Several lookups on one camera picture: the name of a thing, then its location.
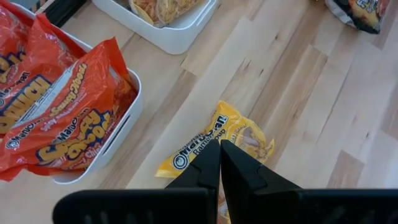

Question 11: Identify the yellow Maruchan ramen packet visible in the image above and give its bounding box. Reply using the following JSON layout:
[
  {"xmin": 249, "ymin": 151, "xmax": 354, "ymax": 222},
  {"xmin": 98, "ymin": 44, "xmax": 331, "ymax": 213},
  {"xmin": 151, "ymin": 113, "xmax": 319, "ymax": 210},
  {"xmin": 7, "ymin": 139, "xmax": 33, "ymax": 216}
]
[
  {"xmin": 154, "ymin": 99, "xmax": 275, "ymax": 224},
  {"xmin": 129, "ymin": 0, "xmax": 201, "ymax": 28}
]

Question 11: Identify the black hazard-striped floor mat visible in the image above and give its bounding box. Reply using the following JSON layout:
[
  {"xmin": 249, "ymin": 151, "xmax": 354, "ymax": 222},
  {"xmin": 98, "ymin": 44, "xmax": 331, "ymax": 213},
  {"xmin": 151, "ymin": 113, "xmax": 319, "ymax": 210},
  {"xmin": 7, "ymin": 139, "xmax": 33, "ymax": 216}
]
[{"xmin": 18, "ymin": 0, "xmax": 88, "ymax": 28}]

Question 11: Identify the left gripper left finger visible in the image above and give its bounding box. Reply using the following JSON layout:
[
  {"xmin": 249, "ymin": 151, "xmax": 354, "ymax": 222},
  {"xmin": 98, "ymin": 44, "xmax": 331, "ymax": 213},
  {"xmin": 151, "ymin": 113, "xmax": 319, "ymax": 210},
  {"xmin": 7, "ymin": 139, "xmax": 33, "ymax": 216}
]
[{"xmin": 52, "ymin": 139, "xmax": 221, "ymax": 224}]

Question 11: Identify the white plastic bin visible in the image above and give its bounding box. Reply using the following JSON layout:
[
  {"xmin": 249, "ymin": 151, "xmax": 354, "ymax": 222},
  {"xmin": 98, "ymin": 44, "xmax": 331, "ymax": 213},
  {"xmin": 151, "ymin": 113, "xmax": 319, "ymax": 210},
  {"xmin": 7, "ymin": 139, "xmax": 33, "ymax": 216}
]
[
  {"xmin": 0, "ymin": 1, "xmax": 144, "ymax": 186},
  {"xmin": 91, "ymin": 0, "xmax": 219, "ymax": 56}
]

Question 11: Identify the black Maruchan noodle packet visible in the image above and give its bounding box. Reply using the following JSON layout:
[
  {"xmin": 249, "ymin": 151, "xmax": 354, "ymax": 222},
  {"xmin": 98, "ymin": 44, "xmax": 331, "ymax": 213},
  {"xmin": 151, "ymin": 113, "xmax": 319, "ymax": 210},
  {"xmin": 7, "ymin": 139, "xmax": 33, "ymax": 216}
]
[{"xmin": 325, "ymin": 0, "xmax": 391, "ymax": 35}]

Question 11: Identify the orange Saucy Noods noodle packet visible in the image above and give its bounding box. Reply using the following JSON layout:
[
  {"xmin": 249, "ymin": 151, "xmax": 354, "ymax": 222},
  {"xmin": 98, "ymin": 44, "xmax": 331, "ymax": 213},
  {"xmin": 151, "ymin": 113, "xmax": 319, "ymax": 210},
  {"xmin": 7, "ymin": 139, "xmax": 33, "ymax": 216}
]
[
  {"xmin": 0, "ymin": 14, "xmax": 78, "ymax": 135},
  {"xmin": 0, "ymin": 37, "xmax": 138, "ymax": 183},
  {"xmin": 0, "ymin": 0, "xmax": 35, "ymax": 85}
]

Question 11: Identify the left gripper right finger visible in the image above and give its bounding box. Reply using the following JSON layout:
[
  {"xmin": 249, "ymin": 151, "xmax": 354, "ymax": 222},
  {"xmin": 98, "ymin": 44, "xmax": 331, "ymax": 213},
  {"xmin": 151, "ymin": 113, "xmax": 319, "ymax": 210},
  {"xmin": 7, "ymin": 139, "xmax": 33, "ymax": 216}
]
[{"xmin": 220, "ymin": 139, "xmax": 398, "ymax": 224}]

